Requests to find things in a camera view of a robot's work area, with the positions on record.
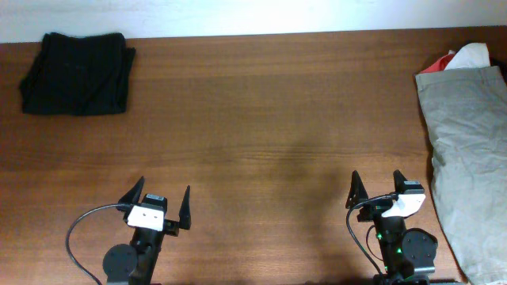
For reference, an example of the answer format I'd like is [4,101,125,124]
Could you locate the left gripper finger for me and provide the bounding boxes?
[178,185,192,230]
[118,177,145,204]

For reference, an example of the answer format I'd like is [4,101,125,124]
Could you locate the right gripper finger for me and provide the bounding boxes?
[345,170,368,209]
[393,169,406,193]

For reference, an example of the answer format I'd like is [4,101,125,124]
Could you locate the khaki shorts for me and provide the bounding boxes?
[415,66,506,284]

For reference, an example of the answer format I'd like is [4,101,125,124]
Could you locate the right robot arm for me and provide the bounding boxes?
[345,170,438,285]

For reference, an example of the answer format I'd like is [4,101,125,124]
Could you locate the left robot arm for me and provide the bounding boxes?
[102,177,192,285]

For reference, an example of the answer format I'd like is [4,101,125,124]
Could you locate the red garment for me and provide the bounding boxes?
[421,53,456,74]

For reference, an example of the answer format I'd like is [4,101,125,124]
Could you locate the folded black garment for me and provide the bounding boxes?
[19,32,136,116]

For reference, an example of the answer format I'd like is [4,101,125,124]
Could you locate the white shirt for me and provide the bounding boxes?
[444,43,491,70]

